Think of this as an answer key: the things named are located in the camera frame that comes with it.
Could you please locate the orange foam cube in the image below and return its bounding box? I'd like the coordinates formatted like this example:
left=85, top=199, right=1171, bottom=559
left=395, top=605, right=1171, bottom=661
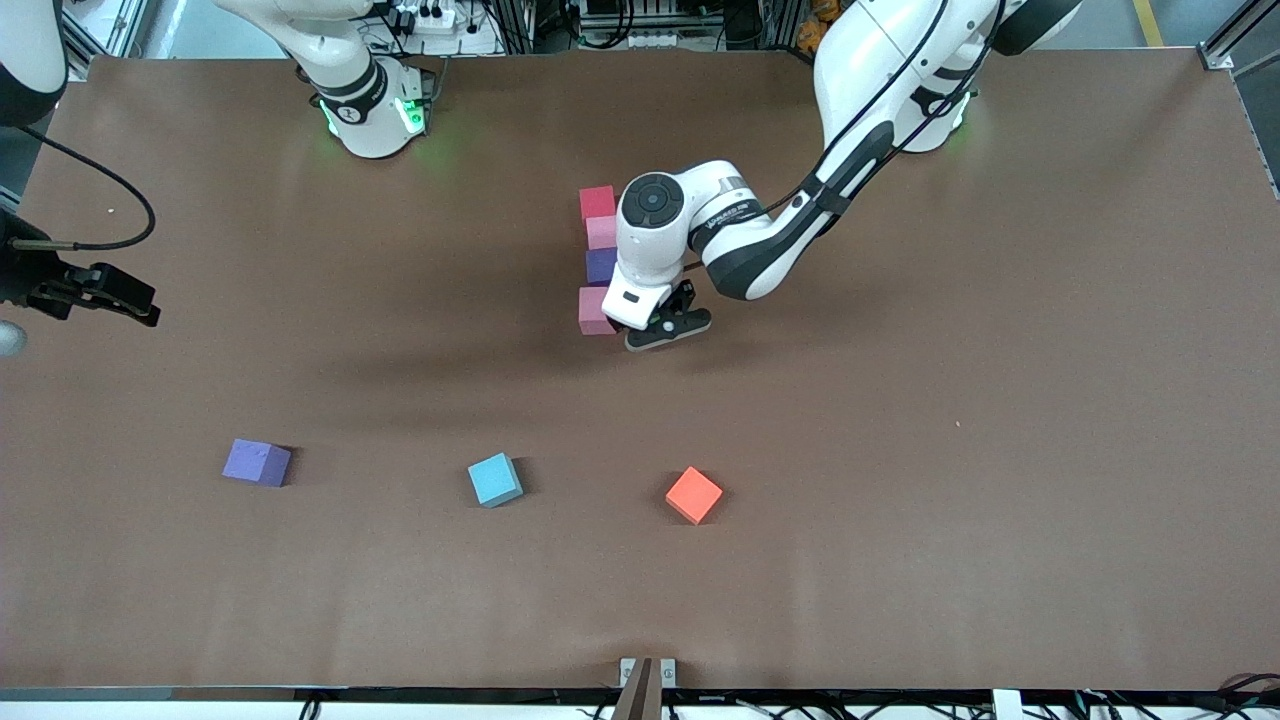
left=665, top=466, right=724, bottom=526

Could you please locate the cyan foam cube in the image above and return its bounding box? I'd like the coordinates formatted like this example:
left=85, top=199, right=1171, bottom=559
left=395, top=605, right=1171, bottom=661
left=468, top=452, right=525, bottom=509

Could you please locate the black equipment rack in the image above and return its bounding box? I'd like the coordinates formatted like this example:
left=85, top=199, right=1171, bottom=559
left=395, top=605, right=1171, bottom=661
left=500, top=0, right=801, bottom=53

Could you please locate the pile of orange objects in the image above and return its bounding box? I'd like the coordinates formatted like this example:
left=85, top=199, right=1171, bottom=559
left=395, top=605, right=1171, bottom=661
left=795, top=0, right=843, bottom=53

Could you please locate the white power strip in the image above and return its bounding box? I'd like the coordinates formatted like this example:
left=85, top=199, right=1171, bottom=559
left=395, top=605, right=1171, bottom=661
left=385, top=3, right=459, bottom=34

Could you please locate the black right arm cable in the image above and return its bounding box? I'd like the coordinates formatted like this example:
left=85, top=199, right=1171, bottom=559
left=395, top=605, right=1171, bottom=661
left=10, top=122, right=158, bottom=251

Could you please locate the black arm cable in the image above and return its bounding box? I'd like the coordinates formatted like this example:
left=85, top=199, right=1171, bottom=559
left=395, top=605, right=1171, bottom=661
left=690, top=0, right=1006, bottom=271
left=10, top=122, right=158, bottom=251

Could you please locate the aluminium frame profile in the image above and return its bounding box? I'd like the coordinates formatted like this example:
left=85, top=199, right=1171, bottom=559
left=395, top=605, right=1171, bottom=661
left=1198, top=0, right=1280, bottom=201
left=60, top=0, right=151, bottom=83

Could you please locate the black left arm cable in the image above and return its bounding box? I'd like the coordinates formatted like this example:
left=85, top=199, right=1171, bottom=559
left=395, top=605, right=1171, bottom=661
left=690, top=0, right=1006, bottom=271

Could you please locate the black cable bundle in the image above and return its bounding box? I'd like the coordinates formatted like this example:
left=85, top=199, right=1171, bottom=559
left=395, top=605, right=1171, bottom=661
left=1070, top=672, right=1280, bottom=720

